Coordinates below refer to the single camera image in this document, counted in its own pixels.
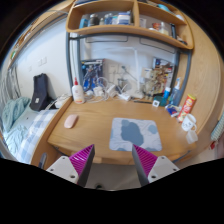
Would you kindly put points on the clear plastic cup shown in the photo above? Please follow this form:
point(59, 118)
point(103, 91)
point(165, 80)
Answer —
point(191, 136)

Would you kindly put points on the teal blanket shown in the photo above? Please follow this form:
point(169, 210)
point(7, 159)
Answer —
point(13, 111)

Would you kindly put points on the red chip can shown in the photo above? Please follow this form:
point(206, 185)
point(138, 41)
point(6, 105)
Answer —
point(186, 106)

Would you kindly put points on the white flat box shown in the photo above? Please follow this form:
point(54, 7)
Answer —
point(62, 101)

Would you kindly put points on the colourful figure box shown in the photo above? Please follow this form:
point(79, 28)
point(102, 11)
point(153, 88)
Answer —
point(166, 71)

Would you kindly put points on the wooden wall shelf unit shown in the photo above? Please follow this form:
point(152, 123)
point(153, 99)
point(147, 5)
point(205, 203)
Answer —
point(110, 29)

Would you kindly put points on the teal round lid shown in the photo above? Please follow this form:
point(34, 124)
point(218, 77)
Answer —
point(164, 101)

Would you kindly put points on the white charger block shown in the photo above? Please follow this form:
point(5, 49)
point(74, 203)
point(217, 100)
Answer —
point(98, 91)

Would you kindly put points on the pink computer mouse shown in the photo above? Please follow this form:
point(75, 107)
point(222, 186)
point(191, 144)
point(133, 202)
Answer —
point(70, 121)

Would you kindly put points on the grey metal desk frame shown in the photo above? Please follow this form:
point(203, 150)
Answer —
point(68, 63)

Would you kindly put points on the blue spray bottle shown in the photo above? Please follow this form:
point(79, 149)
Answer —
point(176, 93)

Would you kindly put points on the white red-capped pump bottle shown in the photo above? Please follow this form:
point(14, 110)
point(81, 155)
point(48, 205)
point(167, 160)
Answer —
point(78, 95)

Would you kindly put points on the black pen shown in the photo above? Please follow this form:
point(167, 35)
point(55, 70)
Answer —
point(142, 101)

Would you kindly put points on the white wall switch plate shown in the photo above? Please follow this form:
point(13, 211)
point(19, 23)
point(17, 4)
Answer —
point(42, 61)

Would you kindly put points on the clear glass jar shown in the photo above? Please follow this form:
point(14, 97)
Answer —
point(122, 86)

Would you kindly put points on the blue snack packet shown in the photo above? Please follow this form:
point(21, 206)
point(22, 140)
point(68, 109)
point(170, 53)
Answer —
point(173, 110)

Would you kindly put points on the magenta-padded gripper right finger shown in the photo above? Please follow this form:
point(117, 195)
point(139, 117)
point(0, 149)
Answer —
point(160, 166)

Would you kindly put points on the white mug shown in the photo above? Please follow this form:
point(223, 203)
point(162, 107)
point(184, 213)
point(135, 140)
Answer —
point(188, 122)

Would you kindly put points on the grey blue-patterned mouse pad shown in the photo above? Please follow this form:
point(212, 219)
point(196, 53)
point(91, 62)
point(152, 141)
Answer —
point(133, 131)

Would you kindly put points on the white power strip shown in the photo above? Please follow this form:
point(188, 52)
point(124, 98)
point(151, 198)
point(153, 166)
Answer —
point(124, 97)

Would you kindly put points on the blue robot model kit box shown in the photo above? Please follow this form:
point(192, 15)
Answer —
point(91, 71)

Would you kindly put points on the small white cube clock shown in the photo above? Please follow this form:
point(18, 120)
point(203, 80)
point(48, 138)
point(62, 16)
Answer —
point(156, 103)

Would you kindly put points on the small white carton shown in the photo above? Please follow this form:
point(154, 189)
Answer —
point(147, 73)

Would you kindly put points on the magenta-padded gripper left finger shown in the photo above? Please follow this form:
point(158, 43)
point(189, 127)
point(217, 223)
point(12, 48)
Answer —
point(63, 166)

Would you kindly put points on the black bag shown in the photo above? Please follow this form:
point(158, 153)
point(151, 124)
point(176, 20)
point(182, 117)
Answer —
point(40, 91)

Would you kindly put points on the blue white plaid bedding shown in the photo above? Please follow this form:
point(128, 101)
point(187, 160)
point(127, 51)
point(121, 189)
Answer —
point(35, 133)

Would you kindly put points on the white wall outlet plate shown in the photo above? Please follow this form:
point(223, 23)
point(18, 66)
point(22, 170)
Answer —
point(113, 70)

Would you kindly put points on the tan robot figure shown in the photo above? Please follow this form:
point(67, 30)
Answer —
point(152, 85)

